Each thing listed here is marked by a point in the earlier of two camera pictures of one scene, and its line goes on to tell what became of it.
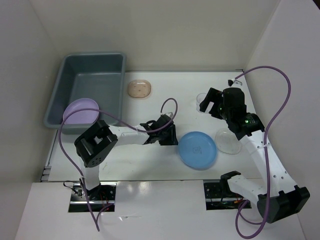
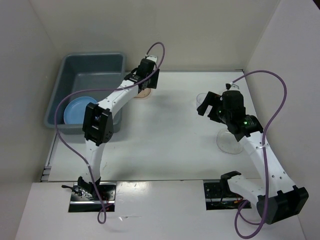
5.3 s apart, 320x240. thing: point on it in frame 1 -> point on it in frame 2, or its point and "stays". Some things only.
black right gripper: x=214 y=95 stays
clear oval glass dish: x=226 y=141 stays
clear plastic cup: x=200 y=98 stays
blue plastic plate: x=197 y=150 -> x=74 y=110
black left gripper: x=172 y=140 -> x=153 y=83
